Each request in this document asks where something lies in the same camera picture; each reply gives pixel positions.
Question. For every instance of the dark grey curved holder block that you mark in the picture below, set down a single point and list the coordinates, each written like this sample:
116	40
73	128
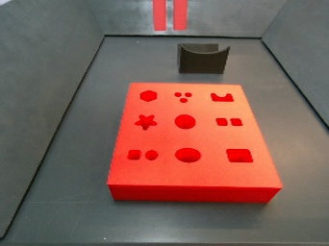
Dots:
202	58

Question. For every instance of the red shape-sorting insertion board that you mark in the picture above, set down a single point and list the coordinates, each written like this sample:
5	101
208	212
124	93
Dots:
190	147

